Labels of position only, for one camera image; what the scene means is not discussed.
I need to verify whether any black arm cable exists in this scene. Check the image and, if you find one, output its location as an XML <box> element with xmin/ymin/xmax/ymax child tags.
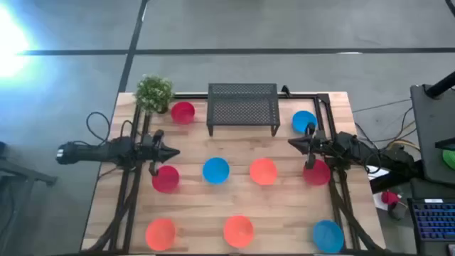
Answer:
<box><xmin>86</xmin><ymin>111</ymin><xmax>112</xmax><ymax>145</ymax></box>
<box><xmin>355</xmin><ymin>137</ymin><xmax>383</xmax><ymax>175</ymax></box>

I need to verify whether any orange plastic mini bowl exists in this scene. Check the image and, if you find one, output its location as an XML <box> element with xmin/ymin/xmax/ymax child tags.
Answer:
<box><xmin>249</xmin><ymin>157</ymin><xmax>279</xmax><ymax>186</ymax></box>
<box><xmin>145</xmin><ymin>218</ymin><xmax>177</xmax><ymax>252</ymax></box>
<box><xmin>223</xmin><ymin>215</ymin><xmax>255</xmax><ymax>249</ymax></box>

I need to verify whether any yellow cable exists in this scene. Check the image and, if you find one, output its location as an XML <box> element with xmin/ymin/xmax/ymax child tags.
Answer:
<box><xmin>385</xmin><ymin>139</ymin><xmax>421</xmax><ymax>152</ymax></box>

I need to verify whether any dark grey desk panel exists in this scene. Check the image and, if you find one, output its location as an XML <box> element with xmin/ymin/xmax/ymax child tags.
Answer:
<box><xmin>409</xmin><ymin>83</ymin><xmax>455</xmax><ymax>186</ymax></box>

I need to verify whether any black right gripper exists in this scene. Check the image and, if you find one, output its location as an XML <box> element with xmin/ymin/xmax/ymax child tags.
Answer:
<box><xmin>287</xmin><ymin>122</ymin><xmax>333</xmax><ymax>171</ymax></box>

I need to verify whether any small green potted plant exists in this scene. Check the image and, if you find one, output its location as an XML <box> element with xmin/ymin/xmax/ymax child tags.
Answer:
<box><xmin>134</xmin><ymin>73</ymin><xmax>176</xmax><ymax>114</ymax></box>

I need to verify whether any black perforated metal shelf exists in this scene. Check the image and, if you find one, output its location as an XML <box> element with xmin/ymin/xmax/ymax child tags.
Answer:
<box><xmin>206</xmin><ymin>82</ymin><xmax>282</xmax><ymax>138</ymax></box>

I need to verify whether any red plastic mini bowl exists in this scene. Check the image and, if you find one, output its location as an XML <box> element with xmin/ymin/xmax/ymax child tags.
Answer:
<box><xmin>302</xmin><ymin>159</ymin><xmax>332</xmax><ymax>187</ymax></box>
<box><xmin>170</xmin><ymin>101</ymin><xmax>196</xmax><ymax>125</ymax></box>
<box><xmin>151</xmin><ymin>165</ymin><xmax>181</xmax><ymax>195</ymax></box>

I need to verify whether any green round object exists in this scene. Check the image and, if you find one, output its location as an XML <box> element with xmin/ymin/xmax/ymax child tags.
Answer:
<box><xmin>441</xmin><ymin>149</ymin><xmax>455</xmax><ymax>171</ymax></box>

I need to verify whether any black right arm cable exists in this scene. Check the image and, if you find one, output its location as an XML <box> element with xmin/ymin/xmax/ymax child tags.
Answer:
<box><xmin>355</xmin><ymin>137</ymin><xmax>383</xmax><ymax>175</ymax></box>

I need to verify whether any black shelf edge bar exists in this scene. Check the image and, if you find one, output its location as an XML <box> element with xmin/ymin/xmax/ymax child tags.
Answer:
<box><xmin>434</xmin><ymin>137</ymin><xmax>455</xmax><ymax>151</ymax></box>

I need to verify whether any black slanted desk beam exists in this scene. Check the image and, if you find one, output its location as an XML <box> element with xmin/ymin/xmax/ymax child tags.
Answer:
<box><xmin>369</xmin><ymin>170</ymin><xmax>426</xmax><ymax>195</ymax></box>

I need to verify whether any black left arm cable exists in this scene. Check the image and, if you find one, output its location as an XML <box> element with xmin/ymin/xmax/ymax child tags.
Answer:
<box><xmin>86</xmin><ymin>111</ymin><xmax>112</xmax><ymax>145</ymax></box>

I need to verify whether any blue plastic mini bowl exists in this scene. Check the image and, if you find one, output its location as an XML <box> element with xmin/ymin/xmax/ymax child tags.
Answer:
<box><xmin>291</xmin><ymin>110</ymin><xmax>319</xmax><ymax>135</ymax></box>
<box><xmin>202</xmin><ymin>156</ymin><xmax>231</xmax><ymax>185</ymax></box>
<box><xmin>312</xmin><ymin>219</ymin><xmax>345</xmax><ymax>254</ymax></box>

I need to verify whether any thin black floor cable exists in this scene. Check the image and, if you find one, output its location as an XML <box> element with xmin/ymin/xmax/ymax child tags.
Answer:
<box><xmin>351</xmin><ymin>97</ymin><xmax>413</xmax><ymax>114</ymax></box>

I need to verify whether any dark metal side table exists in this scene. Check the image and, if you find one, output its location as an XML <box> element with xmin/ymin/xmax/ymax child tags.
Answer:
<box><xmin>0</xmin><ymin>141</ymin><xmax>58</xmax><ymax>256</ymax></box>

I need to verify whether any black round pole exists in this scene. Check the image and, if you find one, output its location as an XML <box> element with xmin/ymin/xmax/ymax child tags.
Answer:
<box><xmin>425</xmin><ymin>70</ymin><xmax>455</xmax><ymax>100</ymax></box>

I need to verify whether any small red object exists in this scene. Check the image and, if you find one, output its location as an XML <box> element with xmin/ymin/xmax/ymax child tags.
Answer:
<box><xmin>380</xmin><ymin>191</ymin><xmax>401</xmax><ymax>206</ymax></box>

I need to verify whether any white paper sheet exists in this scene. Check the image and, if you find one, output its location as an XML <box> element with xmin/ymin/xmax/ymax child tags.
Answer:
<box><xmin>372</xmin><ymin>191</ymin><xmax>405</xmax><ymax>211</ymax></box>
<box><xmin>369</xmin><ymin>166</ymin><xmax>391</xmax><ymax>180</ymax></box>

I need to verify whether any backlit black keyboard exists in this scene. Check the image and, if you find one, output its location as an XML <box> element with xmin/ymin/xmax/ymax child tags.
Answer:
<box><xmin>407</xmin><ymin>198</ymin><xmax>455</xmax><ymax>242</ymax></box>

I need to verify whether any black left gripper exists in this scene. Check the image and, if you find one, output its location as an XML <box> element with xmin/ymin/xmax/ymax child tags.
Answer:
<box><xmin>136</xmin><ymin>129</ymin><xmax>181</xmax><ymax>178</ymax></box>

